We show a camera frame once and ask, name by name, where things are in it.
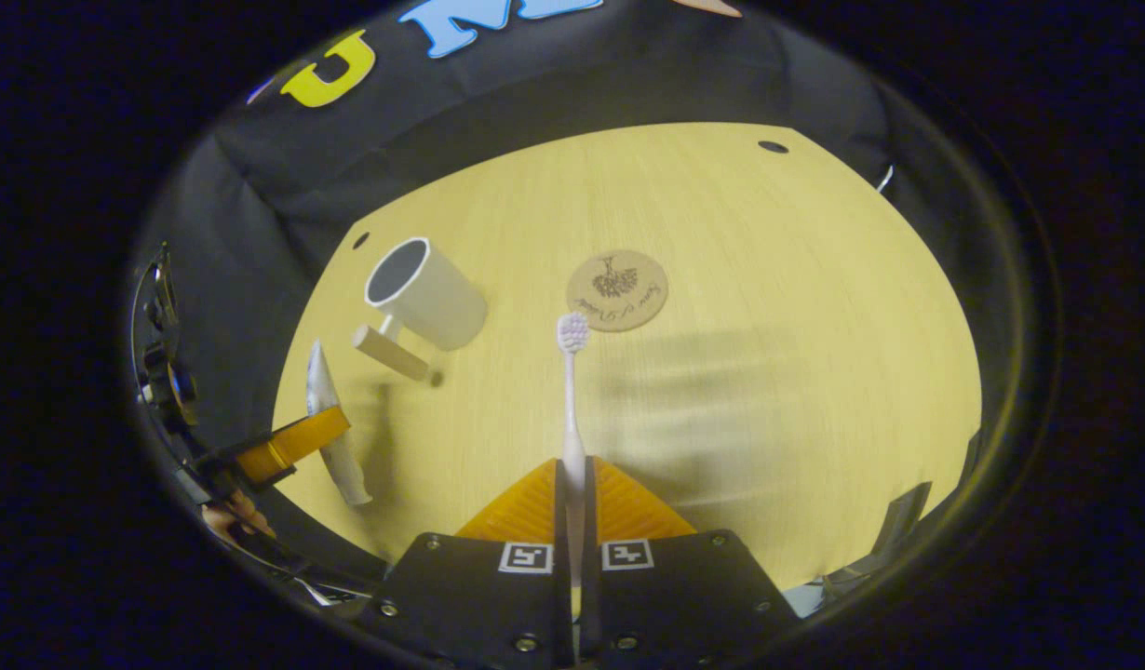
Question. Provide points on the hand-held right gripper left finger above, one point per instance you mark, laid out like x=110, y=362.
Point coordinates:
x=479, y=596

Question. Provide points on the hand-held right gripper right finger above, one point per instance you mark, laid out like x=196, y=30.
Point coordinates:
x=675, y=596

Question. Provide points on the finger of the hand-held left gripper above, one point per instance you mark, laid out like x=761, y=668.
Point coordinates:
x=293, y=442

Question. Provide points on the white toothpaste tube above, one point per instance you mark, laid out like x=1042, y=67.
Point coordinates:
x=322, y=391

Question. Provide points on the white toothbrush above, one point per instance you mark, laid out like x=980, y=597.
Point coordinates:
x=572, y=419

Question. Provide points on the round cork coaster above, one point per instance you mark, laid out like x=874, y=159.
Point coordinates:
x=617, y=290

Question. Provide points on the black backdrop cloth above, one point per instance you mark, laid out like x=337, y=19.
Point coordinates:
x=256, y=205

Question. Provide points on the dark object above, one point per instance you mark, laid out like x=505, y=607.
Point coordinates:
x=898, y=526

